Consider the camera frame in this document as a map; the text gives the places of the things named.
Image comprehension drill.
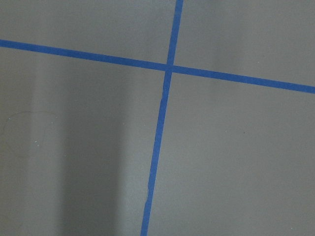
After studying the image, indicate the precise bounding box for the crossing blue tape line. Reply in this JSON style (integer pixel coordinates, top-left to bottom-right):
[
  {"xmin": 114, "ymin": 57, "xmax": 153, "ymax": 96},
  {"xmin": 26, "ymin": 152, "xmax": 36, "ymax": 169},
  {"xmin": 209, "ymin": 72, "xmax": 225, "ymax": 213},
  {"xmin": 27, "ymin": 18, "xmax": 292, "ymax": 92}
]
[{"xmin": 0, "ymin": 39, "xmax": 315, "ymax": 94}]

